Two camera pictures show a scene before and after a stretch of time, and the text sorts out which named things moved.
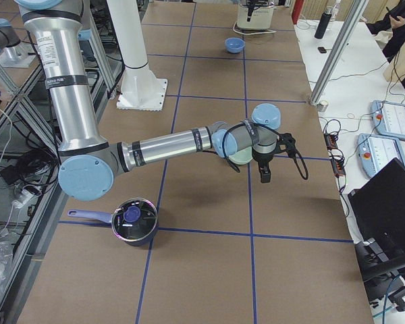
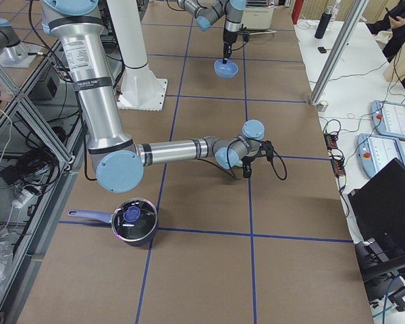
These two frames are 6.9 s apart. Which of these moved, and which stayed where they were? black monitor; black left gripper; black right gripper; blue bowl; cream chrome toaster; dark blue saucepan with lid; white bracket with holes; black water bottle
Moved: black right gripper; black left gripper; blue bowl
Stayed: black water bottle; dark blue saucepan with lid; black monitor; white bracket with holes; cream chrome toaster
